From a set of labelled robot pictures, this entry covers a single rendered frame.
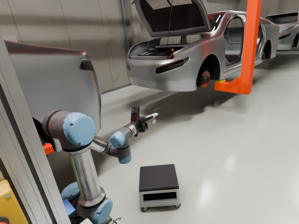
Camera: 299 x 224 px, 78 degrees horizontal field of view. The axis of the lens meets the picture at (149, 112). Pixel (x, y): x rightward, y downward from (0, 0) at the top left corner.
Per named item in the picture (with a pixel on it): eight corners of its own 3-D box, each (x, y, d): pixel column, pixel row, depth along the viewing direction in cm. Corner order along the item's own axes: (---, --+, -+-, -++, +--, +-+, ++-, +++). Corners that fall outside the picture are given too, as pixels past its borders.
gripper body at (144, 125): (139, 127, 120) (128, 136, 111) (136, 115, 118) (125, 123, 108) (149, 127, 116) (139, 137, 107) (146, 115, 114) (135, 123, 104)
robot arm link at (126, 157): (119, 154, 112) (116, 138, 108) (135, 158, 107) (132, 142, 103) (111, 162, 106) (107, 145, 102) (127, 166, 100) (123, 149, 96)
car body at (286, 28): (274, 42, 1094) (278, 15, 1042) (315, 40, 963) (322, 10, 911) (236, 53, 796) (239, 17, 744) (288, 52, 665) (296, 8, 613)
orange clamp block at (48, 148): (41, 153, 169) (51, 149, 174) (43, 156, 163) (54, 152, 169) (38, 146, 166) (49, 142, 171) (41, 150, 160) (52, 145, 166)
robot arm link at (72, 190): (79, 194, 104) (74, 175, 99) (97, 203, 98) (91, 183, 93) (61, 211, 95) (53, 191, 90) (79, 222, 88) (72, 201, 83)
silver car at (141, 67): (223, 56, 725) (225, 10, 666) (278, 57, 594) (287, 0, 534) (116, 87, 428) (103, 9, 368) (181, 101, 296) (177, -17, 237)
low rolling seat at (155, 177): (140, 214, 193) (136, 189, 180) (141, 188, 227) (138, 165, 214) (181, 211, 192) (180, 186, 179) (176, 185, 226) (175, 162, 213)
